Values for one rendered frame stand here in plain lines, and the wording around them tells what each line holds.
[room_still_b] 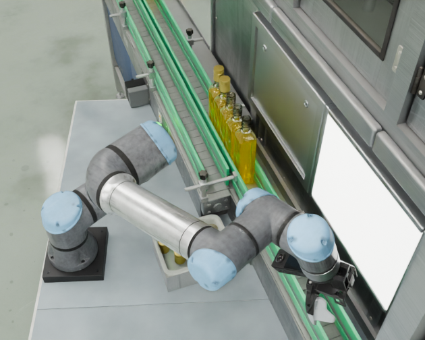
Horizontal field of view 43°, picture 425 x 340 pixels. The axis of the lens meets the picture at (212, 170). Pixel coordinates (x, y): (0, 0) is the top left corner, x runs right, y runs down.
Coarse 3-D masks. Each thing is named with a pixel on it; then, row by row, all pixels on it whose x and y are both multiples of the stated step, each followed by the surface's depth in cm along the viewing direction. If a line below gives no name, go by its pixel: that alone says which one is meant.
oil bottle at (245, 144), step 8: (240, 128) 163; (240, 136) 161; (248, 136) 161; (240, 144) 162; (248, 144) 162; (240, 152) 164; (248, 152) 165; (240, 160) 166; (248, 160) 167; (240, 168) 169; (248, 168) 170; (248, 176) 173
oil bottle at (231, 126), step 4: (232, 116) 167; (228, 120) 166; (232, 120) 165; (228, 124) 166; (232, 124) 165; (236, 124) 164; (240, 124) 164; (228, 128) 167; (232, 128) 165; (236, 128) 164; (228, 132) 168; (232, 132) 165; (228, 136) 169; (232, 136) 166; (228, 140) 170; (232, 140) 168; (228, 144) 172; (232, 144) 169; (228, 148) 173; (232, 148) 170; (228, 152) 174; (232, 152) 171; (232, 156) 172; (232, 160) 174
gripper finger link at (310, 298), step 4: (308, 292) 110; (312, 292) 110; (308, 296) 110; (312, 296) 110; (316, 296) 112; (308, 300) 110; (312, 300) 110; (308, 304) 111; (312, 304) 111; (308, 308) 112; (312, 308) 112; (308, 312) 113; (312, 312) 113
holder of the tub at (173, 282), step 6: (156, 252) 167; (162, 270) 163; (168, 276) 158; (174, 276) 158; (180, 276) 159; (186, 276) 160; (168, 282) 159; (174, 282) 160; (180, 282) 161; (186, 282) 163; (192, 282) 164; (168, 288) 161; (174, 288) 163; (180, 288) 164
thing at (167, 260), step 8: (208, 216) 171; (216, 216) 171; (208, 224) 173; (216, 224) 172; (160, 256) 161; (168, 256) 169; (168, 264) 167; (176, 264) 167; (184, 264) 167; (168, 272) 157; (176, 272) 157; (184, 272) 158
